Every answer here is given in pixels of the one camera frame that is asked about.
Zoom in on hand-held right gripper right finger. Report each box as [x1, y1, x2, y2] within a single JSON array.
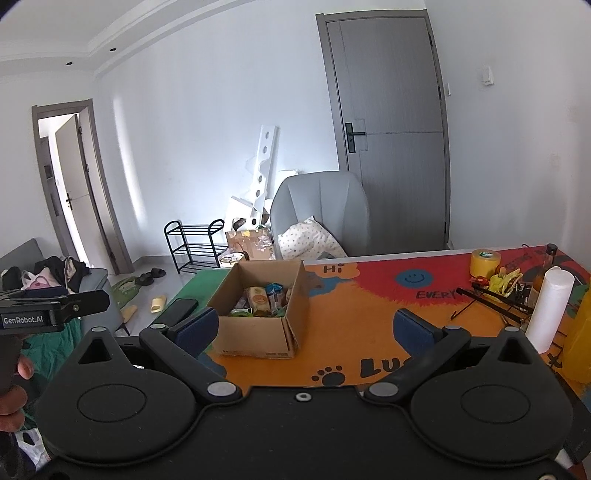
[[365, 308, 541, 409]]

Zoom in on colourful printed table mat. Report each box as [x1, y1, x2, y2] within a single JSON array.
[[175, 247, 591, 398]]

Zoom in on brown paper bag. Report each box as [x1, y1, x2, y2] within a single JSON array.
[[225, 228, 276, 261]]

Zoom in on large yellow container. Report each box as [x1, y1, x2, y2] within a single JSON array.
[[561, 282, 591, 384]]

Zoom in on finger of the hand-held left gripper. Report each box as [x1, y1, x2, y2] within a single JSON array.
[[60, 290, 110, 320]]

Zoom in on black metal shoe rack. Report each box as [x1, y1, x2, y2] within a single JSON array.
[[165, 219, 225, 274]]

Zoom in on brown cardboard box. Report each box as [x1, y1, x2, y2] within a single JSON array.
[[206, 259, 305, 359]]

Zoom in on pile of dark clothes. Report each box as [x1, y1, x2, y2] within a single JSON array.
[[34, 256, 88, 291]]

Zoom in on white board with holes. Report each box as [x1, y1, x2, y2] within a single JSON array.
[[228, 124, 281, 229]]

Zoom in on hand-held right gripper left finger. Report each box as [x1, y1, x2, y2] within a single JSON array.
[[71, 307, 243, 409]]

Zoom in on beige cracker packet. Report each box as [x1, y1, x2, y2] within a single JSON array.
[[246, 286, 271, 317]]

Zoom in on white polka-dot pillow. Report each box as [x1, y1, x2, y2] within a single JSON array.
[[278, 218, 348, 260]]

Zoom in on grey armchair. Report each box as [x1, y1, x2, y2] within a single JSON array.
[[270, 172, 370, 259]]

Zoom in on green cloth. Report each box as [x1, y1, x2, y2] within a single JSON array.
[[21, 318, 86, 430]]

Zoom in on person's left hand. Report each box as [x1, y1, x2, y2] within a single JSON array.
[[0, 357, 35, 433]]

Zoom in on yellow-green plastic bag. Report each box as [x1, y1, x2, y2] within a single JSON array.
[[488, 270, 523, 296]]

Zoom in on grey door frame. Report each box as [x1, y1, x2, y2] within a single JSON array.
[[31, 98, 134, 275]]

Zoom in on glass bottle with amber liquid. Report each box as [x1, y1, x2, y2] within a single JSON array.
[[526, 243, 558, 308]]

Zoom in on pink printed bag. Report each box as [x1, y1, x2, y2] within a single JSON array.
[[21, 270, 54, 291]]

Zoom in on green floor mat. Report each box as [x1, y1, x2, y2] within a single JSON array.
[[111, 276, 144, 306]]

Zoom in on white plastic bag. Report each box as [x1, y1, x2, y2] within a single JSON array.
[[16, 427, 51, 469]]

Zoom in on black door handle lock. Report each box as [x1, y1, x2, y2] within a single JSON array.
[[345, 121, 366, 154]]

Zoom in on black metal stand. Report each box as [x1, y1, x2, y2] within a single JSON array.
[[451, 286, 536, 324]]

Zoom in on grey open door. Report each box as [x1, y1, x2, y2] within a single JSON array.
[[54, 114, 116, 273]]

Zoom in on white paper towel roll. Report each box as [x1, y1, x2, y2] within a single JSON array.
[[525, 268, 574, 354]]

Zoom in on yellow tape roll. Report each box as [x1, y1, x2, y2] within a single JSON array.
[[470, 249, 502, 280]]

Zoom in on grey sofa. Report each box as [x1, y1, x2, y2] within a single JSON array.
[[0, 239, 109, 324]]

